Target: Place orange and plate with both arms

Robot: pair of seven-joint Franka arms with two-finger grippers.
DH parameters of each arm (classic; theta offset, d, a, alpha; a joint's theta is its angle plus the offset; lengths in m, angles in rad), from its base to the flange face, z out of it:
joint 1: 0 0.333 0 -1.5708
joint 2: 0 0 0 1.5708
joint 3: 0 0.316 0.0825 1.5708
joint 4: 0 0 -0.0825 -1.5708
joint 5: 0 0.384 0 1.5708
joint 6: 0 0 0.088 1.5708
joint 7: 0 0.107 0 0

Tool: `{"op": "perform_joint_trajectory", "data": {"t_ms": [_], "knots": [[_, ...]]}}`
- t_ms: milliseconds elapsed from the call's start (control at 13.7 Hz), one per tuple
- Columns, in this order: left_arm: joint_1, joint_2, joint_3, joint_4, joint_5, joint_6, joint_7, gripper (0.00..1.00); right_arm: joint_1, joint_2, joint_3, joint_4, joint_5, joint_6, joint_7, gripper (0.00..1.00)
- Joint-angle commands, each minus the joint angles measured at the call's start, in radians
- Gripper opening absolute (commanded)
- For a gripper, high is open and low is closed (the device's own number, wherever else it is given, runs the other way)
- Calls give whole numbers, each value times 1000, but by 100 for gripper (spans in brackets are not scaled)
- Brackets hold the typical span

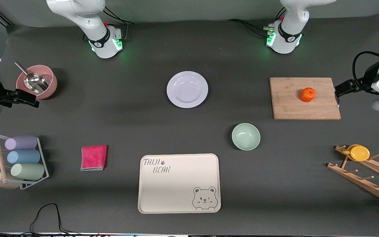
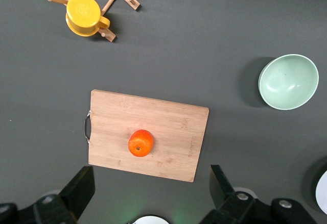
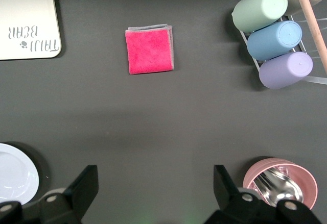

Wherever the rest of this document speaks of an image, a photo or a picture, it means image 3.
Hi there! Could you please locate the wooden rack rod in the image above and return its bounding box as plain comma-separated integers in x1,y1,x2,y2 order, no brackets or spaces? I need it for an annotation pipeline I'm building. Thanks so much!
292,0,327,76

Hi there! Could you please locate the pink folded cloth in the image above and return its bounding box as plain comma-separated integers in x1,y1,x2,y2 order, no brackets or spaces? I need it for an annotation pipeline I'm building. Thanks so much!
125,23,175,76

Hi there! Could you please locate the green cup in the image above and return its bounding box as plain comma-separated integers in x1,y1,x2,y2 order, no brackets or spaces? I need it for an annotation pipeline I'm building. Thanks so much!
231,0,289,33

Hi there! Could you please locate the pink ribbed bowl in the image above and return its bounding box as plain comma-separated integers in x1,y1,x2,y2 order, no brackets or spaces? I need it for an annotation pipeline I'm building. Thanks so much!
242,157,319,211

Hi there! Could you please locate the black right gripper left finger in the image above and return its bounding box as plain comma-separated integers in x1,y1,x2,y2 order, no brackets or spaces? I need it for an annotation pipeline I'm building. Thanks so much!
0,164,99,224

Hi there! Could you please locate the white round plate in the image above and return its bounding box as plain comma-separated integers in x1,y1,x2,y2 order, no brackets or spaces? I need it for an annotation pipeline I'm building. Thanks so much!
0,143,40,206

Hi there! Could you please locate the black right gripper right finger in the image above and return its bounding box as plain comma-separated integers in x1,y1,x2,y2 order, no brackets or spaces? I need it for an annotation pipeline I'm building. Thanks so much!
204,164,322,224

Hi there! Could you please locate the purple cup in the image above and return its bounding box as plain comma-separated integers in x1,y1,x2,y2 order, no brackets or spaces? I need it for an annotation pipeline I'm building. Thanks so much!
259,52,314,90

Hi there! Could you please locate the beige bear print tray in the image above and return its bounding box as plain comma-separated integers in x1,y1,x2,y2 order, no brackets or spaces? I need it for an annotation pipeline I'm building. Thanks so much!
0,0,62,61

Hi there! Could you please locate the white wire cup rack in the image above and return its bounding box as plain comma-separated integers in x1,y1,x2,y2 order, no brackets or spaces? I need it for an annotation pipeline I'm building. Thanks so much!
239,14,327,85

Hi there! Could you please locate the metal scoop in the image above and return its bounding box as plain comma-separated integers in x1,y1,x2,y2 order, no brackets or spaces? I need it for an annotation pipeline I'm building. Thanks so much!
252,166,305,208

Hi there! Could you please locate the blue cup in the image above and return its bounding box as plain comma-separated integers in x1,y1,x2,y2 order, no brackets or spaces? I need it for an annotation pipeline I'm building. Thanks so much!
246,20,303,61

